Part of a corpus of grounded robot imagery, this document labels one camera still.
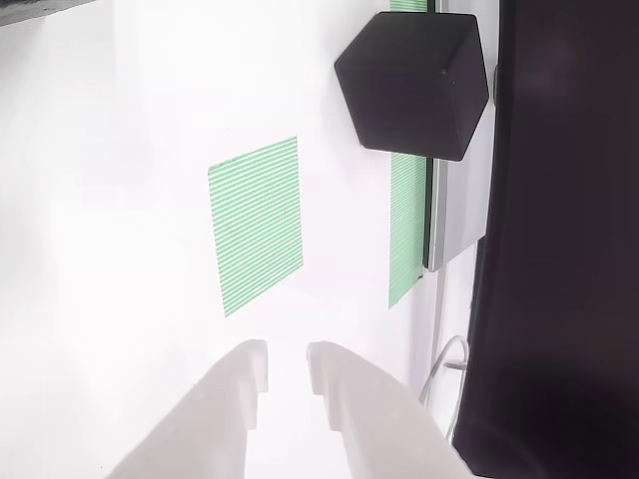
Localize black cube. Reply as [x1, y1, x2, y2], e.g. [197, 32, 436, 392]
[333, 11, 491, 164]

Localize green square target marker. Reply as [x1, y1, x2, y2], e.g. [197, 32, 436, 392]
[207, 135, 306, 319]

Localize green tape strip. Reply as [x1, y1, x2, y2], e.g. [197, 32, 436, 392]
[387, 0, 433, 311]

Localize white table cover sheet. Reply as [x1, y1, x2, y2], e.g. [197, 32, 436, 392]
[0, 0, 431, 479]

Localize white cable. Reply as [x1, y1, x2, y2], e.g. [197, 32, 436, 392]
[418, 334, 471, 443]

